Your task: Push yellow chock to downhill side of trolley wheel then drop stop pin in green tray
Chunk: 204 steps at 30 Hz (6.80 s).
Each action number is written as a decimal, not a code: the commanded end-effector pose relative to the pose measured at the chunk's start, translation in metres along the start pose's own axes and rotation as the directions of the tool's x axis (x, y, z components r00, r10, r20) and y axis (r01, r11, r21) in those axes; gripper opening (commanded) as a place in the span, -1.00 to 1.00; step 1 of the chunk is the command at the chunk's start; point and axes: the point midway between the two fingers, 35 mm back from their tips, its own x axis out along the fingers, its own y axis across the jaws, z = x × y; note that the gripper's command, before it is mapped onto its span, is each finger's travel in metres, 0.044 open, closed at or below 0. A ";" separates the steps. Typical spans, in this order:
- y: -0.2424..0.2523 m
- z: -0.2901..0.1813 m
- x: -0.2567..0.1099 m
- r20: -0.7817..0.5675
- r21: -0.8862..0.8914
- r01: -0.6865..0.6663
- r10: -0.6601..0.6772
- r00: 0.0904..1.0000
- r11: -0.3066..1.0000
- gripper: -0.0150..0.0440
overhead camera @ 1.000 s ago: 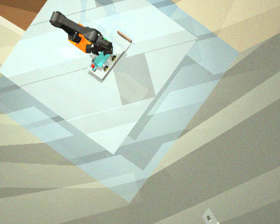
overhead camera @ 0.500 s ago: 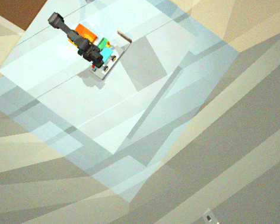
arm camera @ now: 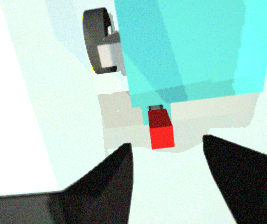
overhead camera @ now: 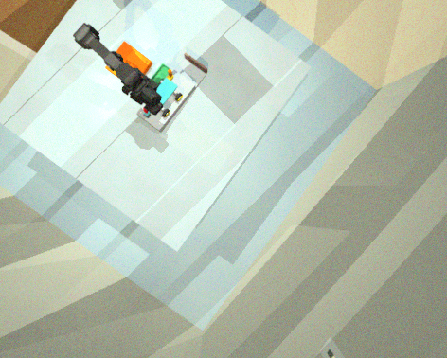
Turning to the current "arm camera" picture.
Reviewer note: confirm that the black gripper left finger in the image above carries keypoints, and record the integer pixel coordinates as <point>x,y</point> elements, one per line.
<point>102,196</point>

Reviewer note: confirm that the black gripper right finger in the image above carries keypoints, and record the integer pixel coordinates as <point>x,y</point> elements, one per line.
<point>240,174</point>

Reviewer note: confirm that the red-headed stop pin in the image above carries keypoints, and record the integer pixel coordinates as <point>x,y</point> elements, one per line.
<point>161,128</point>

